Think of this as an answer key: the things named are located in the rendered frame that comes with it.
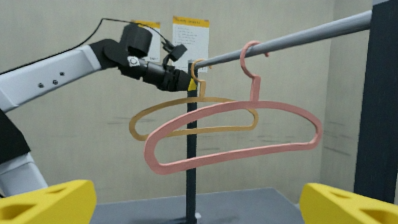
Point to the pink clothes hanger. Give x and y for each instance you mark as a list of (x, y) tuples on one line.
[(254, 103)]

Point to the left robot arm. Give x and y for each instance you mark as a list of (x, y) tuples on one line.
[(18, 171)]

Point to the dark grey hanging rack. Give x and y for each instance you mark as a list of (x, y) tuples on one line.
[(377, 153)]

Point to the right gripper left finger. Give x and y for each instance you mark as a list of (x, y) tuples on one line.
[(69, 203)]

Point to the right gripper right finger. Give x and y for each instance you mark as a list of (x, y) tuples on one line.
[(320, 204)]

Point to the tan clothes hanger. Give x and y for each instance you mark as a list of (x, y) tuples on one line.
[(201, 98)]

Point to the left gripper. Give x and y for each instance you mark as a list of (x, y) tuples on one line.
[(168, 79)]

